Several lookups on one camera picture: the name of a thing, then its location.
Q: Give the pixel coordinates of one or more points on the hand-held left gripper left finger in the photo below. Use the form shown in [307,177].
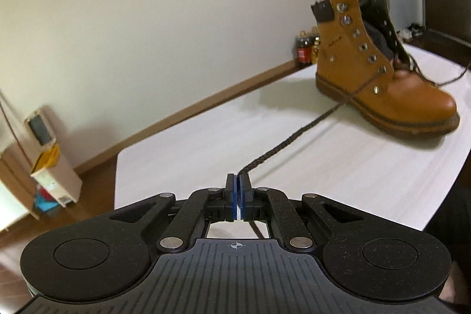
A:
[230,198]

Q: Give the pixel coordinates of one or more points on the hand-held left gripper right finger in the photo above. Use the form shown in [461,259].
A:
[244,198]

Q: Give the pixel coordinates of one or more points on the dark brown shoelace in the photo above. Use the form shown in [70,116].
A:
[294,135]

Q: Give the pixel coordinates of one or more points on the brown leather boot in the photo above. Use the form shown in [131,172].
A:
[349,60]

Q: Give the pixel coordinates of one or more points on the row of assorted shoes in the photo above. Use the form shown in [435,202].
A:
[410,30]

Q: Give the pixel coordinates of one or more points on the group of cooking oil bottles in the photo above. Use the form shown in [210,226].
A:
[305,47]

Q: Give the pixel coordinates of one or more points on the white pedal trash bin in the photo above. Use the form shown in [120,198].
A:
[55,174]

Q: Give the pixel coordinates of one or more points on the blue plastic dustpan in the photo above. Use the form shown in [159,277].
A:
[48,209]

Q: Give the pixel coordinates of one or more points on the red plastic item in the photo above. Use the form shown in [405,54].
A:
[44,193]

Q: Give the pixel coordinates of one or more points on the person's dark pants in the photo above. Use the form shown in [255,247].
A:
[452,222]

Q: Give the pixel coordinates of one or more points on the beige cloth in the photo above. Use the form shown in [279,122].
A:
[452,281]

